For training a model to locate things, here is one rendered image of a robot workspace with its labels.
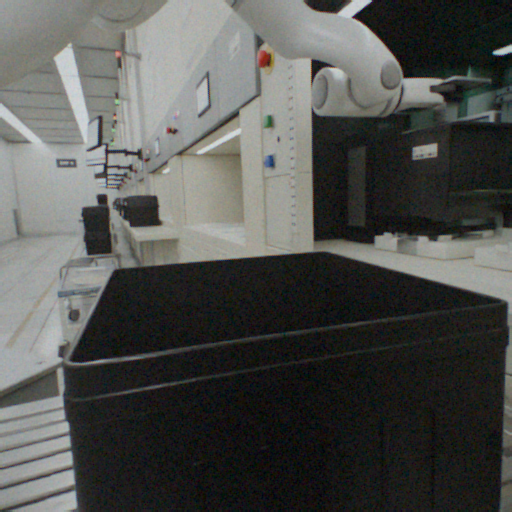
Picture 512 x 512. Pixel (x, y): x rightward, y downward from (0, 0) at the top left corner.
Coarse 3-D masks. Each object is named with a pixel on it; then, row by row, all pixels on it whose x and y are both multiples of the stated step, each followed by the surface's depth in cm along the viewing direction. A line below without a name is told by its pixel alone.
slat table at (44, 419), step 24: (24, 408) 47; (48, 408) 47; (0, 432) 43; (24, 432) 46; (48, 432) 42; (504, 432) 39; (0, 456) 39; (24, 456) 38; (504, 456) 40; (0, 480) 35; (24, 480) 36; (48, 480) 35; (72, 480) 35; (504, 480) 33; (0, 504) 32; (48, 504) 32; (72, 504) 32; (504, 504) 30
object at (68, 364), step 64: (256, 256) 48; (320, 256) 51; (128, 320) 45; (192, 320) 47; (256, 320) 49; (320, 320) 52; (384, 320) 22; (448, 320) 24; (64, 384) 19; (128, 384) 19; (192, 384) 19; (256, 384) 20; (320, 384) 22; (384, 384) 23; (448, 384) 24; (128, 448) 19; (192, 448) 20; (256, 448) 21; (320, 448) 22; (384, 448) 23; (448, 448) 25
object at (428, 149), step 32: (448, 128) 71; (480, 128) 74; (384, 160) 88; (416, 160) 79; (448, 160) 72; (480, 160) 75; (384, 192) 89; (416, 192) 80; (448, 192) 73; (480, 192) 75; (448, 224) 94
